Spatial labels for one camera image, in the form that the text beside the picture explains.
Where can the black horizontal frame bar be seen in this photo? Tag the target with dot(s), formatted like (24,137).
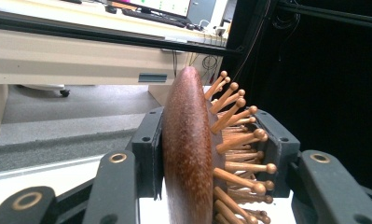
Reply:
(81,31)

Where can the black chair caster wheel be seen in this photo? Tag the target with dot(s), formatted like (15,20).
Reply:
(64,93)

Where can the black keyboard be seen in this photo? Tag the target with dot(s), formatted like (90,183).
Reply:
(152,18)

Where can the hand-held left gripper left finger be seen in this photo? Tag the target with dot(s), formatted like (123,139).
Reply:
(146,161)

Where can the computer monitor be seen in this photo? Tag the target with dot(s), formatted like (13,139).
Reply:
(165,5)

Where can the brown wooden hairbrush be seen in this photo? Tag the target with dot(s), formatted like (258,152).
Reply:
(186,149)

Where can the black curtain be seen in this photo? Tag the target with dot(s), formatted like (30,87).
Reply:
(329,93)

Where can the black computer mouse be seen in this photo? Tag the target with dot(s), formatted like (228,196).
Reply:
(111,9)

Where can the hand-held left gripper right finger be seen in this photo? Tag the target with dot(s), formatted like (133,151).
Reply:
(283,149)

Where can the white power strip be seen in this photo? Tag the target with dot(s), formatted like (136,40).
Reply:
(216,35)

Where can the light wooden desk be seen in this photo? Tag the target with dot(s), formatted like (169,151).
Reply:
(50,68)

